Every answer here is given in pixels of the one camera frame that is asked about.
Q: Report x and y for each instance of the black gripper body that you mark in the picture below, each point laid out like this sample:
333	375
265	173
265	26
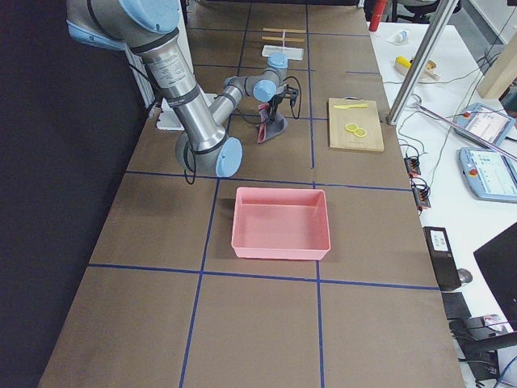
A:
276	103

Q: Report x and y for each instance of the grey wiping cloth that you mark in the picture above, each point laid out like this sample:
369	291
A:
271	124

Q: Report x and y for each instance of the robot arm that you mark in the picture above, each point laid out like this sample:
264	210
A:
150	29

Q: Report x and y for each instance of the white rack tray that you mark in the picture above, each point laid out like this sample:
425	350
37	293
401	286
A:
292	54

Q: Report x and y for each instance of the wooden rack rod lower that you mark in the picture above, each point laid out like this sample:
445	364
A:
283	39

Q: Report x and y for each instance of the wooden rack rod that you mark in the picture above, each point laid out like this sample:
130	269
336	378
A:
286	30
283	39

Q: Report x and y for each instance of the wooden rack rod upper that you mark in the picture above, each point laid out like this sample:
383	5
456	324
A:
286	30

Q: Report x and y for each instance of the lemon slice far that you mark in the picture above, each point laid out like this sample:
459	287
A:
351	127

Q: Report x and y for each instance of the lemon slice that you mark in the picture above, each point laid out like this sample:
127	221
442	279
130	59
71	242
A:
351	127
359	132

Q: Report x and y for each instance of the yellow plastic knife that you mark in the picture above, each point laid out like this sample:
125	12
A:
351	106

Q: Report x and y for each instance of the wooden cutting board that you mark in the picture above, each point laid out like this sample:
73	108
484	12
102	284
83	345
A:
366	118

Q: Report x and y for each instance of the lemon slice near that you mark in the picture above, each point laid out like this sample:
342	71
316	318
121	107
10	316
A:
359	132

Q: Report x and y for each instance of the red fire extinguisher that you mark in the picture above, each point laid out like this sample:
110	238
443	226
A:
377	13

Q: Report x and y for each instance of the white bottle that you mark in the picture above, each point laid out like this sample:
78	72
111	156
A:
402	37

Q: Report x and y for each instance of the pink plastic bin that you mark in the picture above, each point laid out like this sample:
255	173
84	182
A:
280	223

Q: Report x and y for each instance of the orange connector block far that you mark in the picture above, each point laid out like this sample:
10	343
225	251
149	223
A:
412	164

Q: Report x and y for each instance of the orange connector block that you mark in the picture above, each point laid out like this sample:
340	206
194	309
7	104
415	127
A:
421	192
412	164

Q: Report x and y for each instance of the orange connector block near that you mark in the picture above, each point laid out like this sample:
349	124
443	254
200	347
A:
421	192

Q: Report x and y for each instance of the teach pendant far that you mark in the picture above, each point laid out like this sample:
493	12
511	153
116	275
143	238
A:
478	120

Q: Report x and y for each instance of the teach pendant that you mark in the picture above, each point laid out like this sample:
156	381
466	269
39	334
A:
489	175
478	120

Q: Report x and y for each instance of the teach pendant near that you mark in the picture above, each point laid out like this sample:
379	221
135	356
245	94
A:
489	175

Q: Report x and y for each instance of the black power box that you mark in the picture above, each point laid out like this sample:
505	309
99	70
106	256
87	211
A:
442	259

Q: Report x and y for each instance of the black monitor corner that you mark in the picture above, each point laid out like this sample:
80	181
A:
497	262

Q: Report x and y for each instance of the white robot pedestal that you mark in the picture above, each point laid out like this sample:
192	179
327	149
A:
173	118

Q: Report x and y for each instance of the aluminium frame post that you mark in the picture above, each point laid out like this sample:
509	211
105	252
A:
430	39

